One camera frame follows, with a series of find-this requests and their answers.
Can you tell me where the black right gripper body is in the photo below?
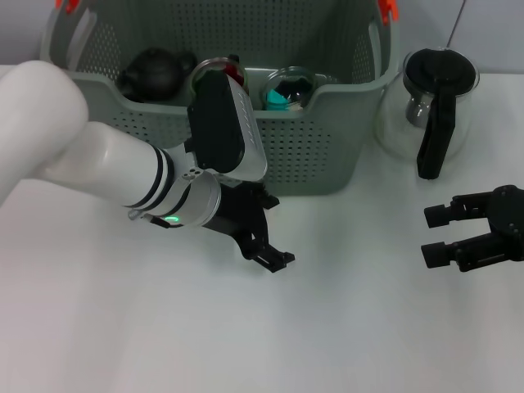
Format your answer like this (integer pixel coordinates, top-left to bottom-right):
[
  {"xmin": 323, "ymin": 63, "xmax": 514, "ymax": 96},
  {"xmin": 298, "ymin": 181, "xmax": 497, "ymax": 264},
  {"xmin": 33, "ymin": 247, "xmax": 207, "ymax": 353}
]
[{"xmin": 482, "ymin": 183, "xmax": 524, "ymax": 264}]

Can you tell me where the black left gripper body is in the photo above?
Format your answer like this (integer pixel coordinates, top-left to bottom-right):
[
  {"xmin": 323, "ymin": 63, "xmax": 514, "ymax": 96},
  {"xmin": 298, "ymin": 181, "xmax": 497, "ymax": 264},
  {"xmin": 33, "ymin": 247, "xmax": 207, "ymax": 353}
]
[{"xmin": 201, "ymin": 179, "xmax": 271, "ymax": 261}]

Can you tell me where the teal toy brick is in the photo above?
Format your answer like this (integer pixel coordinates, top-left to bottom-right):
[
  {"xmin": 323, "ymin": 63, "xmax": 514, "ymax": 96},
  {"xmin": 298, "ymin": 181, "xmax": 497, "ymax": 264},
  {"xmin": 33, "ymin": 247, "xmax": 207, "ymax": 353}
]
[{"xmin": 266, "ymin": 89, "xmax": 290, "ymax": 111}]

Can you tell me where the glass jar with teal bricks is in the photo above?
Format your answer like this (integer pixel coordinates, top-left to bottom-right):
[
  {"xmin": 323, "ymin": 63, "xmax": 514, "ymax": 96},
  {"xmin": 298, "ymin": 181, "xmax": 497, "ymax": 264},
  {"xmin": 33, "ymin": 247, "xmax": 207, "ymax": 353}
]
[{"xmin": 261, "ymin": 65, "xmax": 318, "ymax": 111}]

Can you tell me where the glass teacup with black holder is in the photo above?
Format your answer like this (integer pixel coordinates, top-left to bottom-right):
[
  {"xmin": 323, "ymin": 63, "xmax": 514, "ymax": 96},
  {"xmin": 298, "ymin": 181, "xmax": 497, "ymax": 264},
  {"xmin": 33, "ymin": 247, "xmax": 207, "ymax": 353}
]
[{"xmin": 190, "ymin": 53, "xmax": 250, "ymax": 99}]

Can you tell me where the grey-green perforated storage bin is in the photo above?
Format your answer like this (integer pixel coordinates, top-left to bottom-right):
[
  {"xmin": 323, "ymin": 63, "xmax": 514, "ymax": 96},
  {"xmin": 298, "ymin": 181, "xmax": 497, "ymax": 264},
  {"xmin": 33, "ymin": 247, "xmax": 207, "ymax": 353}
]
[{"xmin": 39, "ymin": 0, "xmax": 402, "ymax": 197}]

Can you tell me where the black clay teapot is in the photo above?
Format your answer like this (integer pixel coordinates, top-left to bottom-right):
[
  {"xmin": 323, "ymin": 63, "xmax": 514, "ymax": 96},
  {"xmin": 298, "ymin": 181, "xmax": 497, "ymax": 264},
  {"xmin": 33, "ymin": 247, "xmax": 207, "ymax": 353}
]
[{"xmin": 118, "ymin": 47, "xmax": 198, "ymax": 103}]

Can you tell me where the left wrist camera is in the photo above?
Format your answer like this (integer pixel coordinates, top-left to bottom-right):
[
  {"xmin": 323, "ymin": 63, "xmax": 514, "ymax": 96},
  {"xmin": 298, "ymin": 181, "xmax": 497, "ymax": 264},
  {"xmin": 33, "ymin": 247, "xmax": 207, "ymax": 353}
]
[{"xmin": 186, "ymin": 70, "xmax": 269, "ymax": 183}]

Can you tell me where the glass carafe with black handle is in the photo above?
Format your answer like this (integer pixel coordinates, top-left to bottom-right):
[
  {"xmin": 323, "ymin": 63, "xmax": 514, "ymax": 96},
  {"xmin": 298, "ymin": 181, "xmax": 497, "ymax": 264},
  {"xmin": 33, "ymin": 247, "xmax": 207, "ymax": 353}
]
[{"xmin": 373, "ymin": 46, "xmax": 481, "ymax": 180}]

